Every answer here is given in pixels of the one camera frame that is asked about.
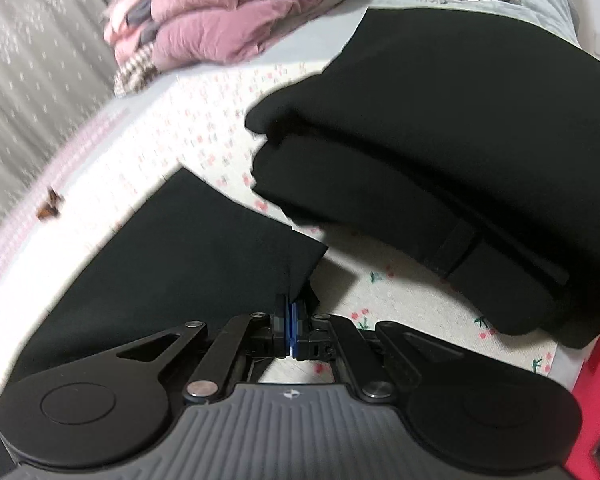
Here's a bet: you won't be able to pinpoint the grey star print curtain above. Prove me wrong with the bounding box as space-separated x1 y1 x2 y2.
0 0 121 246

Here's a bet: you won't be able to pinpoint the black pants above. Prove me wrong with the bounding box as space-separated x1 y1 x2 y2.
0 167 329 411

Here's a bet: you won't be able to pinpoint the striped folded garment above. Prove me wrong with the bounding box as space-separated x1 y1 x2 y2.
114 42 158 96

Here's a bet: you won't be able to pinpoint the grey plush blanket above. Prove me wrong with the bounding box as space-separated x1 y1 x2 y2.
365 0 581 46

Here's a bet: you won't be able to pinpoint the pink striped blanket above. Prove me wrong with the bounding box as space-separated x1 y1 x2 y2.
0 107 131 321

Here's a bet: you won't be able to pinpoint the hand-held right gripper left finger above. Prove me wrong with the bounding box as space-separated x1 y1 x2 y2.
115 295 293 403

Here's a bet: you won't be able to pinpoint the folded pink fleece garment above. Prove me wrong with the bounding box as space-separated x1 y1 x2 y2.
102 0 156 63

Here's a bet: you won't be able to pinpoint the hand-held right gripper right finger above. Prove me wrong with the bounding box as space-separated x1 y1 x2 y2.
291 300 466 403

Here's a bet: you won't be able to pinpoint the brown hair claw clip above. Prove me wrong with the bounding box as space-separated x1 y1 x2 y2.
36 186 63 221

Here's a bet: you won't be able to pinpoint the folded grey-blue garment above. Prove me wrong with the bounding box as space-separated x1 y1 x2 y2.
130 0 158 46

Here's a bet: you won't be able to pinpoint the folded black clothes pile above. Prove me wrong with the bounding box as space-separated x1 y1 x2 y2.
244 7 600 351

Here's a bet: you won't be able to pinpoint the pink velvet quilt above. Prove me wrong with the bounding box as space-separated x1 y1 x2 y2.
132 0 368 72

